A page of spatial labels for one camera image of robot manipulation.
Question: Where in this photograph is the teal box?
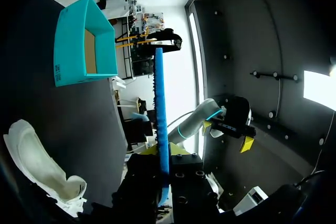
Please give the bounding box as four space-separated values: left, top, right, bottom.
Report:
53 0 119 88

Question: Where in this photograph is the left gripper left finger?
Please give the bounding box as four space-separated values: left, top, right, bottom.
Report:
112 144 160 209

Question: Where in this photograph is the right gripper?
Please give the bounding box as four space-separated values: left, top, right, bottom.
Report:
202 95 257 154

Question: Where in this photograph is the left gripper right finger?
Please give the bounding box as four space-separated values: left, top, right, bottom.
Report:
169 142 220 212

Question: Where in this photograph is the white cable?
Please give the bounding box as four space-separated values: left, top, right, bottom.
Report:
167 111 196 133

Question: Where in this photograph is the blue and black insole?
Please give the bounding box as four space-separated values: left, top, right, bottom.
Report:
151 47 172 207

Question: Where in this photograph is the white shoe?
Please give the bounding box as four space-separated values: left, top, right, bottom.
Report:
3 119 88 218

